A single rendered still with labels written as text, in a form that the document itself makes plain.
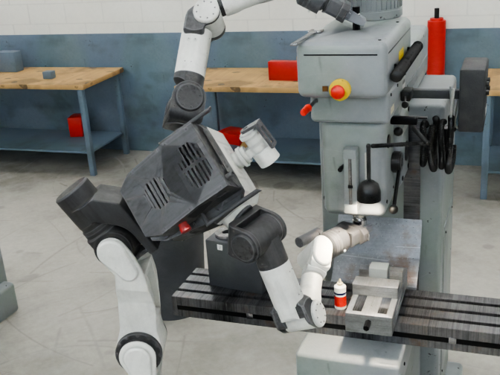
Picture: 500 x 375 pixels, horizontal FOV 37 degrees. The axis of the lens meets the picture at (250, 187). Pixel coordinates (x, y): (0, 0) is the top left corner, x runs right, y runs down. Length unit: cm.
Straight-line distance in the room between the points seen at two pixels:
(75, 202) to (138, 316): 40
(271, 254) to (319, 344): 59
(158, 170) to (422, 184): 116
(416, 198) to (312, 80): 85
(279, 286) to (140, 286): 42
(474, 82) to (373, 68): 50
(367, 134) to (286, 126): 475
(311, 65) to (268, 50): 477
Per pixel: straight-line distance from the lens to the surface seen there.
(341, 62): 209
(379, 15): 244
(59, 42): 785
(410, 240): 284
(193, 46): 218
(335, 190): 235
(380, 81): 208
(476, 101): 250
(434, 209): 282
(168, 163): 195
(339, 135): 229
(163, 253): 424
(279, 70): 627
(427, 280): 295
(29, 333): 462
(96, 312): 470
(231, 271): 268
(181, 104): 206
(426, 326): 248
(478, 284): 478
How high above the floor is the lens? 225
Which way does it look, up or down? 21 degrees down
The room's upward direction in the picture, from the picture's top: 4 degrees counter-clockwise
